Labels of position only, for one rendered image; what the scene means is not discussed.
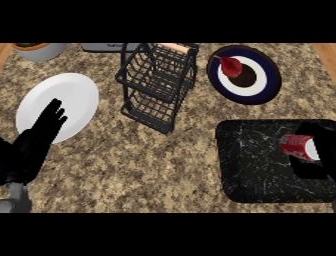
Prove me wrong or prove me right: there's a red can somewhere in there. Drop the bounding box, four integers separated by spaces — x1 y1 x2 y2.
279 133 322 163

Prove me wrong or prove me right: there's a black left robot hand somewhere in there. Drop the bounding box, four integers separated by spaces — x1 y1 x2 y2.
0 97 71 187

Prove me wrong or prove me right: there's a black wire tiered basket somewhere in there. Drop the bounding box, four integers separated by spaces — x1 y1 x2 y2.
115 42 201 135

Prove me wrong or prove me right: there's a black marble tray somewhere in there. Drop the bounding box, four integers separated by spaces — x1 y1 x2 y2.
214 118 336 204

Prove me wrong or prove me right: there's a navy and white plate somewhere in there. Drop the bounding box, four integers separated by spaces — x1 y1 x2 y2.
205 44 284 106

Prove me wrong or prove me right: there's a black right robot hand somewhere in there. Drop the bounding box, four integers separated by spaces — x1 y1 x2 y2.
290 121 336 184

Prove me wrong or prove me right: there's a grey appliance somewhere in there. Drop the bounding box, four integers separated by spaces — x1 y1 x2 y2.
80 42 143 54

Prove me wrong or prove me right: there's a grey plant pot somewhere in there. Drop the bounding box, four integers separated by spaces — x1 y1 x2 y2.
12 42 70 63

